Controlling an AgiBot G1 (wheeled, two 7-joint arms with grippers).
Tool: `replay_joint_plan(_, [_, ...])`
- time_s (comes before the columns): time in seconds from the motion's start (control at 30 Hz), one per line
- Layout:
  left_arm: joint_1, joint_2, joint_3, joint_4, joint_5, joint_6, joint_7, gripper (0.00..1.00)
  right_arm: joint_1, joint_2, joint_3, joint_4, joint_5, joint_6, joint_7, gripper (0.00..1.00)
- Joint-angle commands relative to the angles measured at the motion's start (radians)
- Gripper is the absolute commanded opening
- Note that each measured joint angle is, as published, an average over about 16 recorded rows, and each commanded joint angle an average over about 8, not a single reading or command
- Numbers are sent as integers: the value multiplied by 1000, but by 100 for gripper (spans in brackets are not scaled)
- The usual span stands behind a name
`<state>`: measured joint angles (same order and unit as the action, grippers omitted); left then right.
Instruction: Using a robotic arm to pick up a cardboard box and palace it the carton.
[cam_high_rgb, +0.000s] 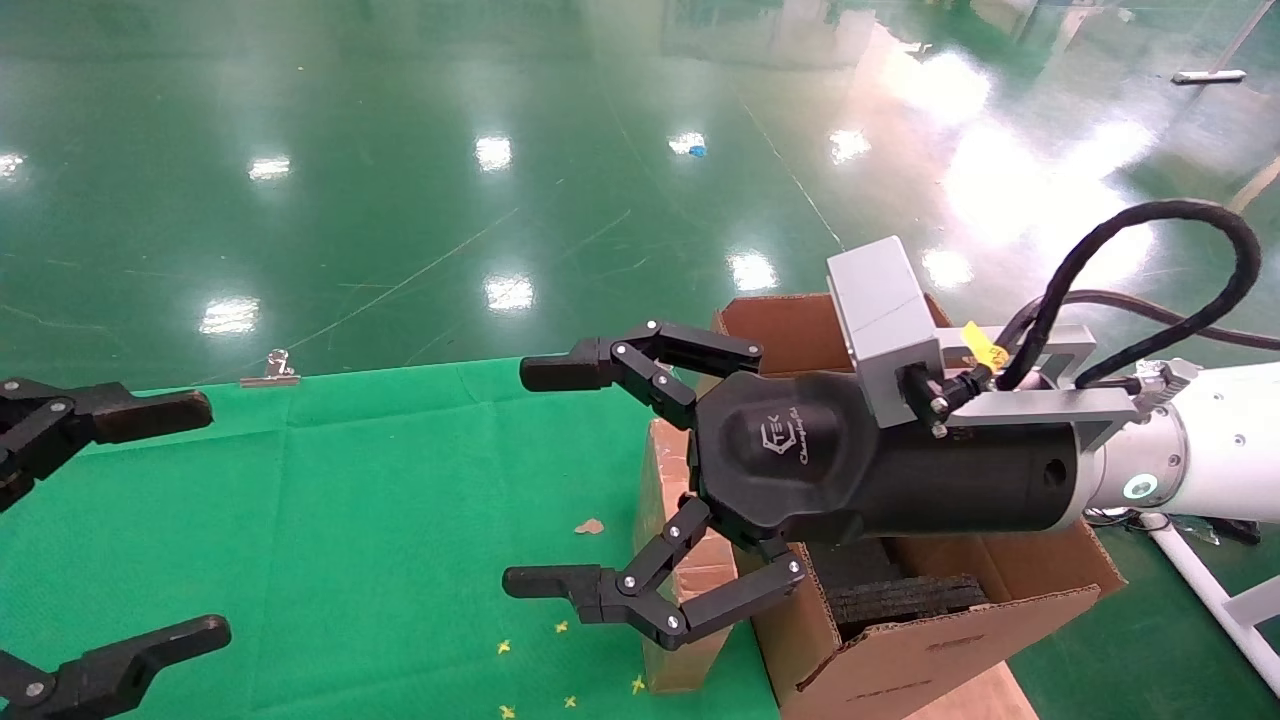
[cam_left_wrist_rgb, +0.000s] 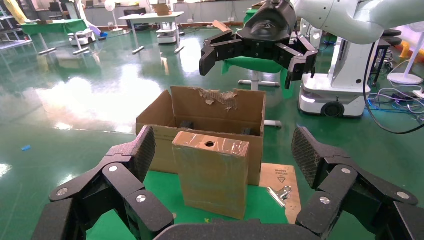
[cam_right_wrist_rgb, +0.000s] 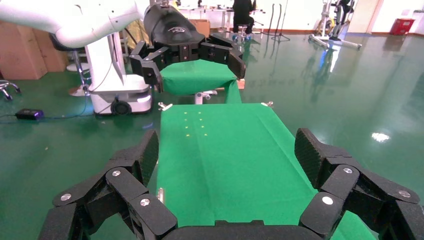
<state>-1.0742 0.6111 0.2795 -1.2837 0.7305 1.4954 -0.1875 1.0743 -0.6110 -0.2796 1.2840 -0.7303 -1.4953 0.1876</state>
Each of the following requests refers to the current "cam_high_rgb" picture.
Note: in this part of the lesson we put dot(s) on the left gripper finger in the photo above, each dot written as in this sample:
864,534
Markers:
130,655
130,412

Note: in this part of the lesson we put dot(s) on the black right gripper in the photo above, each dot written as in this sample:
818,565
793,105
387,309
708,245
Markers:
820,460

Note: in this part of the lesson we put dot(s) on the small taped cardboard box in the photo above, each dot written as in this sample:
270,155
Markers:
690,670

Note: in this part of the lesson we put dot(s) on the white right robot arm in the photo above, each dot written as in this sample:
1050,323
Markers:
1220,440

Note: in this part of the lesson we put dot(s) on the large open cardboard carton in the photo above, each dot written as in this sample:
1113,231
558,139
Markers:
930,660

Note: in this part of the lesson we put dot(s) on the brown paper scrap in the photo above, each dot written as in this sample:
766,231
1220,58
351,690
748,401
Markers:
590,526

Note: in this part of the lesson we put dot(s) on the metal binder clip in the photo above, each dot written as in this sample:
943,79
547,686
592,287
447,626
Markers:
272,372

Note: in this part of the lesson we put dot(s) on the green table cloth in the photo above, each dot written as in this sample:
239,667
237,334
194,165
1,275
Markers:
350,520

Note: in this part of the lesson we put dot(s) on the black foam padding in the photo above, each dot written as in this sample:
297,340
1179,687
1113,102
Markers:
900,600

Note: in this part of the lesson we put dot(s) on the white pipe stand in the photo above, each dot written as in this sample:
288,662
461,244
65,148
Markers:
1200,585

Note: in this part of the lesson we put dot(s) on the white bar on floor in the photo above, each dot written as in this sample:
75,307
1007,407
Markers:
1208,76

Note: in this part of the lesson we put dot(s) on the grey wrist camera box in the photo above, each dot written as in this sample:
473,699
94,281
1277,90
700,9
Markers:
885,310

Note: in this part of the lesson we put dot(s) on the silver camera mount bracket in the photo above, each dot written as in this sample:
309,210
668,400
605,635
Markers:
1030,408

